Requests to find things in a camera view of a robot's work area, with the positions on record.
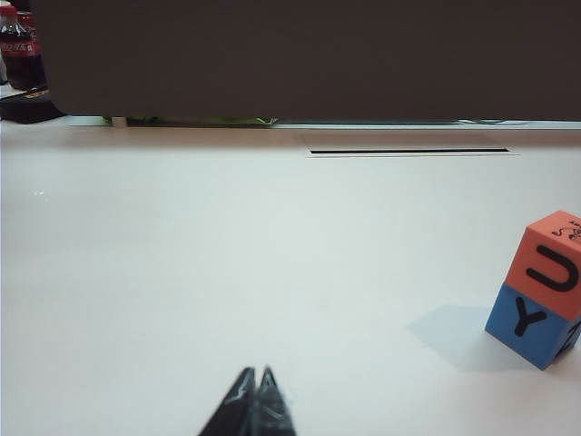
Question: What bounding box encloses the orange letter block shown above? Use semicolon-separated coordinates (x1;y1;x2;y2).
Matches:
503;210;581;294

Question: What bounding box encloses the flat black pouch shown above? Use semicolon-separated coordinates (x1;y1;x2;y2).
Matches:
0;87;67;125

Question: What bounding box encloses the cola bottle red label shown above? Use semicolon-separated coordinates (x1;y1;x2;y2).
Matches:
0;2;47;92

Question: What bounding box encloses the thin light cable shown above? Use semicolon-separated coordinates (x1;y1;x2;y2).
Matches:
458;118;530;126

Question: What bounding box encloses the grey desk divider panel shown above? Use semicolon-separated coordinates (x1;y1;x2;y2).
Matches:
26;0;581;126

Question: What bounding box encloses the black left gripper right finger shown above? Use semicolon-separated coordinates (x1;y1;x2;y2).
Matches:
251;365;299;436

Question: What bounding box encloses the blue letter block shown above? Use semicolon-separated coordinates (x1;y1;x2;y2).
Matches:
484;282;581;372

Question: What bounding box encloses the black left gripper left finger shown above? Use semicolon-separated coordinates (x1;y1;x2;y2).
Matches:
197;366;257;436

